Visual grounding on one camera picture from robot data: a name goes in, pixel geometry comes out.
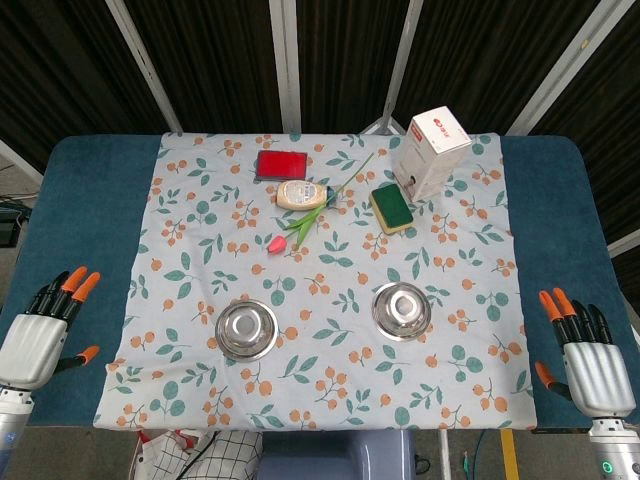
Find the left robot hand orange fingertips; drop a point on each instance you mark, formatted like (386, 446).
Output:
(30, 345)

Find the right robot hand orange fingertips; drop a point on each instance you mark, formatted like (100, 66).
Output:
(597, 375)

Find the steel bowl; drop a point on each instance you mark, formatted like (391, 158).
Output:
(401, 311)
(246, 330)

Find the floral tablecloth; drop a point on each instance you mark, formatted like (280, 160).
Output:
(325, 380)

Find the black electronics box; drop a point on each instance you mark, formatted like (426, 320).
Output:
(7, 230)

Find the teal table cover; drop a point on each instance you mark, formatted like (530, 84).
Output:
(90, 210)

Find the white table leg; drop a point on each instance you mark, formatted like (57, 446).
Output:
(444, 455)

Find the white black checked bag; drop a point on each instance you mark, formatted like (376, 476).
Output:
(220, 460)

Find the green and yellow sponge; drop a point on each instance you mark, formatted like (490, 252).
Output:
(392, 207)

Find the pink artificial tulip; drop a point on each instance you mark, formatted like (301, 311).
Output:
(276, 245)

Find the grey-blue robot torso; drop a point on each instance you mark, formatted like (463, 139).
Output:
(335, 457)

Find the white lamp carton box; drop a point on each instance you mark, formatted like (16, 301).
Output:
(425, 160)

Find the cream mayonnaise squeeze bottle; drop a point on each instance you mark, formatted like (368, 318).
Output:
(300, 195)

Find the red ink pad case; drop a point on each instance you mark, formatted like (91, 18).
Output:
(281, 165)

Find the white partition frame post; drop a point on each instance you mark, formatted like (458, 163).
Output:
(20, 162)
(560, 70)
(400, 65)
(625, 243)
(145, 70)
(286, 65)

